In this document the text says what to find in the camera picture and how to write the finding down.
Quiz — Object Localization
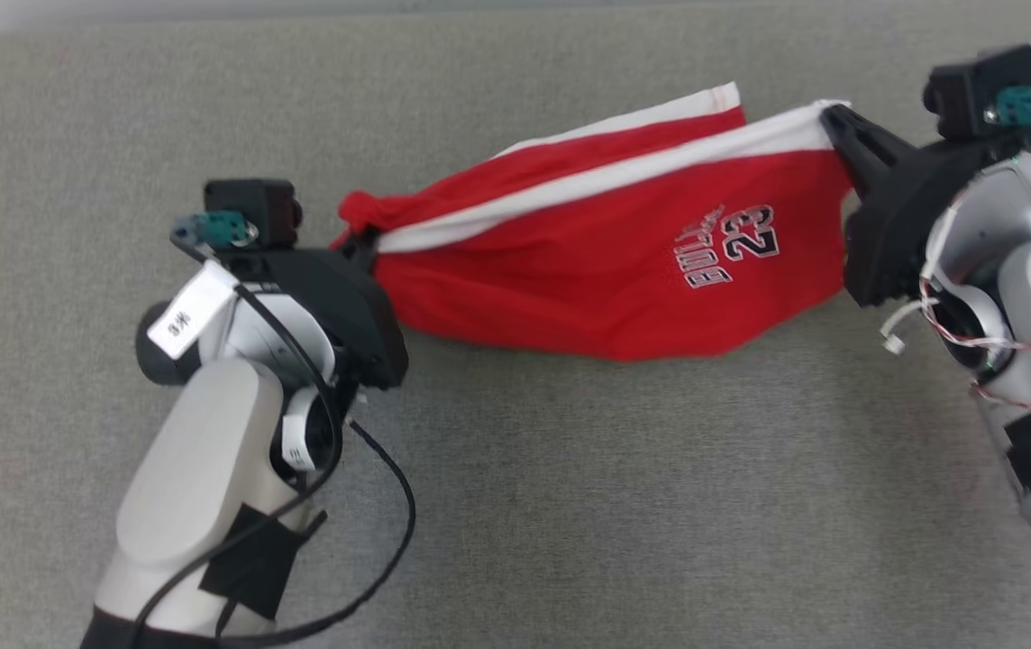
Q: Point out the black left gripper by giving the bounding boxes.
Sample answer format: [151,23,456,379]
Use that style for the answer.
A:
[218,230,410,390]

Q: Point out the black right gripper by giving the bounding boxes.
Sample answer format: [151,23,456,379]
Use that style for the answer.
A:
[820,104,1017,309]

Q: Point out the red white basketball shorts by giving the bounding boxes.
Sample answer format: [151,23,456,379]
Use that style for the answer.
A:
[333,81,854,363]

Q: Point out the teal left camera connector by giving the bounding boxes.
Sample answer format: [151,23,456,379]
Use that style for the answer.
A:
[170,212,257,251]

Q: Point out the white paper cable label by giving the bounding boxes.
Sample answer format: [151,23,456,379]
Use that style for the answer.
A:
[146,261,237,361]

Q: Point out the thin red white wires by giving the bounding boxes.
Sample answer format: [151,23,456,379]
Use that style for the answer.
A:
[880,203,1031,425]

